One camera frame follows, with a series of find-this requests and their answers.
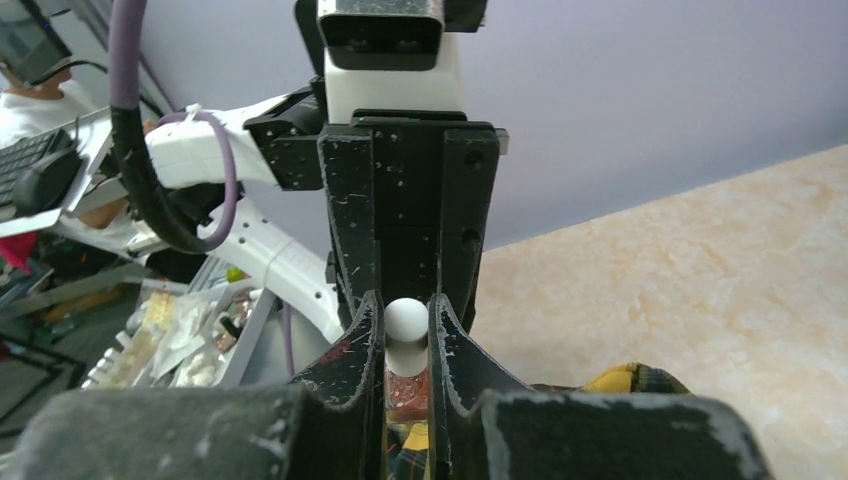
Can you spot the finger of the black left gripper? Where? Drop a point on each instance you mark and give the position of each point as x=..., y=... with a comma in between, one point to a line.
x=348, y=175
x=470, y=161

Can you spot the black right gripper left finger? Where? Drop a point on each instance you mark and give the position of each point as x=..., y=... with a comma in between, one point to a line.
x=326, y=423

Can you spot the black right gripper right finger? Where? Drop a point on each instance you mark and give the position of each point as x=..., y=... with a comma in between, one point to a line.
x=486, y=424

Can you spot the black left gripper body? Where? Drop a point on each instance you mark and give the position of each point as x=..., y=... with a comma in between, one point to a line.
x=408, y=151

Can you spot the nail polish bottle white cap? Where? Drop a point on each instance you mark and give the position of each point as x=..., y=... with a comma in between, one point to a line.
x=406, y=360

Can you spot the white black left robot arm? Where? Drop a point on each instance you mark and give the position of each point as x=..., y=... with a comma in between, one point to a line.
x=266, y=253

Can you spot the yellow plaid shirt sleeve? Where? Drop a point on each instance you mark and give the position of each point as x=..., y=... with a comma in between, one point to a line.
x=407, y=441

